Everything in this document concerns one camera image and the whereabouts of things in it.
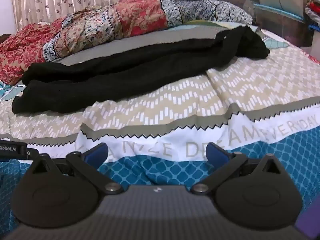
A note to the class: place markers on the purple object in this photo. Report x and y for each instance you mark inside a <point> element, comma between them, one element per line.
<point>310,223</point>

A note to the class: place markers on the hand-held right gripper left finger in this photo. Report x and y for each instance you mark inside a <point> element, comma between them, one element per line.
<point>96,156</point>

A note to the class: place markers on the clear plastic storage box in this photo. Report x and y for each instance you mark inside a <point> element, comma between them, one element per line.
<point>275,27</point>

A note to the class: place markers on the stack of folded clothes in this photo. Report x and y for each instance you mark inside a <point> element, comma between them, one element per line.
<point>313,10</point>

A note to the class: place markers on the patterned bedsheet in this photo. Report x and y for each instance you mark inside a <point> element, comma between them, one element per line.
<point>175,100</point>

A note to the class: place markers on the black pants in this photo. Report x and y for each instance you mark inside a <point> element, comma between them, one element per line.
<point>125,75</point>

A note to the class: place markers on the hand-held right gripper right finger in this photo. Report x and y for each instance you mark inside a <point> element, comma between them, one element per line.
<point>217,153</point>

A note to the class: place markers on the floral patchwork quilt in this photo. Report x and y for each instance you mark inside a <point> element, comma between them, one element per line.
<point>140,15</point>

